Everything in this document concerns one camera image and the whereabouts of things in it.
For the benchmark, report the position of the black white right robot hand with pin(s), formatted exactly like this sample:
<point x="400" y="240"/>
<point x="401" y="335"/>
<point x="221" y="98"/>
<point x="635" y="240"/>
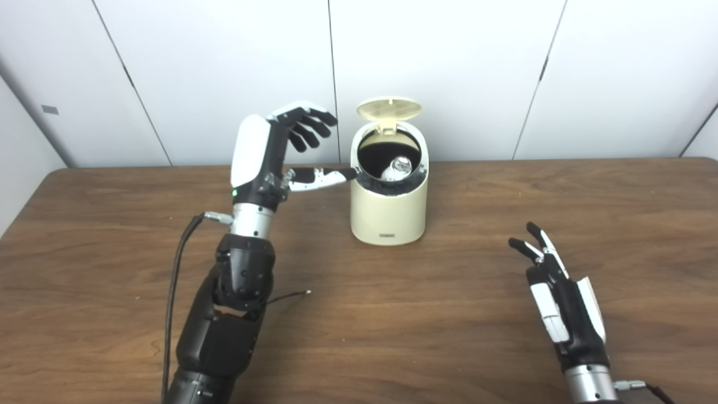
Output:
<point x="575" y="320"/>

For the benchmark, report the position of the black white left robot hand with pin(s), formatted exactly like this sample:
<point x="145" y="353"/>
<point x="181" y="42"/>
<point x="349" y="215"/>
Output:
<point x="249" y="157"/>

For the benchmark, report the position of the cream round bin lid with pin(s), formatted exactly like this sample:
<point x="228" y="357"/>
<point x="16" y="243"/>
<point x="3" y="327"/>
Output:
<point x="389" y="108"/>

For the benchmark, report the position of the small white plastic bottle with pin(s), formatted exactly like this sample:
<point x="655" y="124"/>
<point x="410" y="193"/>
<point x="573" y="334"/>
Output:
<point x="399" y="167"/>

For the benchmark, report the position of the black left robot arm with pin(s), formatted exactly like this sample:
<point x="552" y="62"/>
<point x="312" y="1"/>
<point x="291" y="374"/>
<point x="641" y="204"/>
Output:
<point x="235" y="314"/>

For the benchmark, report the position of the cream-colored bin body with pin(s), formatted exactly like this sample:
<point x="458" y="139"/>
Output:
<point x="387" y="219"/>

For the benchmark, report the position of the small gray wall label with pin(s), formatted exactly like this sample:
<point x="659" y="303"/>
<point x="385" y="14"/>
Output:
<point x="50" y="109"/>

